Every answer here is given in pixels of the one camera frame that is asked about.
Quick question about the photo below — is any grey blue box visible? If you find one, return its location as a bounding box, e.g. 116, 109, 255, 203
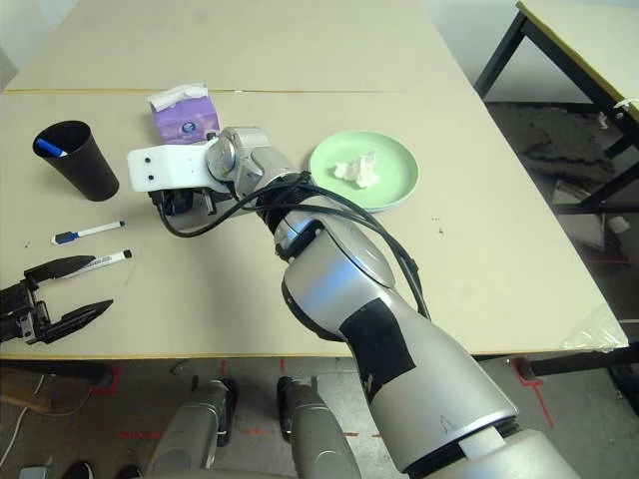
19, 461, 54, 479

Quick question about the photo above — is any light blue plate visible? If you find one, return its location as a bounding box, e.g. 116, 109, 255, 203
319, 189, 415, 216

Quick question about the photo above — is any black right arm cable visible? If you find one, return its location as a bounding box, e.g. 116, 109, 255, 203
158, 182, 433, 320

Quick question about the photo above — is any clear plastic tape piece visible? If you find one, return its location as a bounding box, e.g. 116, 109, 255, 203
561, 303, 629, 353

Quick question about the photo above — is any wooden plank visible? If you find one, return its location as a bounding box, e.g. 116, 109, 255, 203
0, 388, 54, 413

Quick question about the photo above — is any purple tissue pack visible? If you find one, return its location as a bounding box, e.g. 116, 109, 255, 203
146, 82, 222, 147

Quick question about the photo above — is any side table black frame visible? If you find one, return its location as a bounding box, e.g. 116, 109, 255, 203
473, 0, 639, 161

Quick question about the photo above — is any black table foot bar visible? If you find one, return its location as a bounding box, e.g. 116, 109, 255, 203
516, 346, 639, 380
0, 358, 109, 390

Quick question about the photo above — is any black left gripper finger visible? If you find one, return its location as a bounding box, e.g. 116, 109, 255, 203
47, 298, 115, 341
23, 254, 97, 281

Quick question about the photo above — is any black plastic cup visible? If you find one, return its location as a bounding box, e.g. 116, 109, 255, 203
32, 120, 121, 203

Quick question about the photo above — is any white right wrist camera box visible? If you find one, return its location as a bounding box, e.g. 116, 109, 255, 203
126, 144, 221, 194

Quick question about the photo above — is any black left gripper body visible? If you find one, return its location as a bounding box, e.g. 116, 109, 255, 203
0, 281, 54, 345

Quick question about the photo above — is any white tissue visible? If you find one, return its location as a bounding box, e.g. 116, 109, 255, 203
332, 152, 381, 190

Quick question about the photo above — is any white marker black cap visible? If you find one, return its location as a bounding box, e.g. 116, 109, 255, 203
69, 248, 134, 275

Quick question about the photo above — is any grey robot left leg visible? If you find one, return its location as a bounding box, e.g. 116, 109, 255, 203
147, 377, 240, 479

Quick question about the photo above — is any white marker blue cap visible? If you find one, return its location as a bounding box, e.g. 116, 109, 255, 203
50, 220, 127, 246

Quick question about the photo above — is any short blue marker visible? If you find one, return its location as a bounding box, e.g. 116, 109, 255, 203
34, 139, 69, 159

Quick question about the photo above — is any light green plate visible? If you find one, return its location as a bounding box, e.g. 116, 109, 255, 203
308, 130, 421, 211

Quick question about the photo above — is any grey robot right leg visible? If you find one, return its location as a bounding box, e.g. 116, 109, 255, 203
277, 374, 361, 479

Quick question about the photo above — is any grey robot leg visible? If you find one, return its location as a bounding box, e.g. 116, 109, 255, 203
147, 377, 240, 479
277, 374, 361, 479

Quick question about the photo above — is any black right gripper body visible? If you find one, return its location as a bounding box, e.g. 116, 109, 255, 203
149, 187, 221, 219

